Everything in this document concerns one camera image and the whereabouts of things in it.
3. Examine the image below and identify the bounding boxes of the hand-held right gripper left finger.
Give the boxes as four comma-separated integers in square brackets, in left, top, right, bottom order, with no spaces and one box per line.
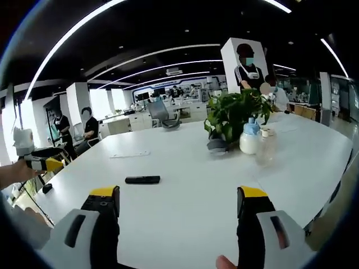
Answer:
[38,184,121,265]

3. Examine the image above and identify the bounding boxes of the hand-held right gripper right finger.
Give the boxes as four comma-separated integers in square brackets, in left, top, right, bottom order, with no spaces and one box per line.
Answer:
[236,185,317,268]

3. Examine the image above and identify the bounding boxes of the black remote control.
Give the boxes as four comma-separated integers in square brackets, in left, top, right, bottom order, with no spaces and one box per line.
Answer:
[125,175,161,185]

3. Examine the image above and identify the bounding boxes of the person's left hand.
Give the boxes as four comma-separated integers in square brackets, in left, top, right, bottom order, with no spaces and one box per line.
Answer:
[11,161,43,184]

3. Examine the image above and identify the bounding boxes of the person's right hand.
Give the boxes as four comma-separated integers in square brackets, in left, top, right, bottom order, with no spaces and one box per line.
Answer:
[215,254,239,269]

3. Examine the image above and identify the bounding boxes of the white office chair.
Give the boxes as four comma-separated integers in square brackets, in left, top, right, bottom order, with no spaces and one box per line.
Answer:
[84,131,103,149]

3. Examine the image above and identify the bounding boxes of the clear plastic bottle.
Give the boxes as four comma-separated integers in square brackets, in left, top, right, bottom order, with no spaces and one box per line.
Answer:
[254,127,278,166]

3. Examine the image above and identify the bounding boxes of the white bottle with blue cap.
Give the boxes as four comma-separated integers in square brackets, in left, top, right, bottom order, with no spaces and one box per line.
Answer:
[239,117,260,155]

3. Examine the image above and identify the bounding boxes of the white office desk row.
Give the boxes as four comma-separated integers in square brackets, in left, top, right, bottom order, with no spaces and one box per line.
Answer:
[99,112,208,132]

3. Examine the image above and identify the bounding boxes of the potted green plant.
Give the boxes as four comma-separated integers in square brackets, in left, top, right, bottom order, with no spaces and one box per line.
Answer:
[204,88,274,155]

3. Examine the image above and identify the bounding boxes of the grey office chair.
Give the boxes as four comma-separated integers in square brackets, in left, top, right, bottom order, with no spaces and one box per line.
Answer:
[147,100,183,131]

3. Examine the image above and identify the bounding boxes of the white neck-worn device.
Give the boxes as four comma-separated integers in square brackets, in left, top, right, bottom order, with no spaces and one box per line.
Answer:
[243,66,260,79]

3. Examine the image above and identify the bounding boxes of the white square pillar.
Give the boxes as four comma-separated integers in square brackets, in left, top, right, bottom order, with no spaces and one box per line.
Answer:
[220,38,267,95]

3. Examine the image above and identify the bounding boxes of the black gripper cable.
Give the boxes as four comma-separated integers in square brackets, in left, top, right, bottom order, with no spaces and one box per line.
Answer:
[18,179,56,226]

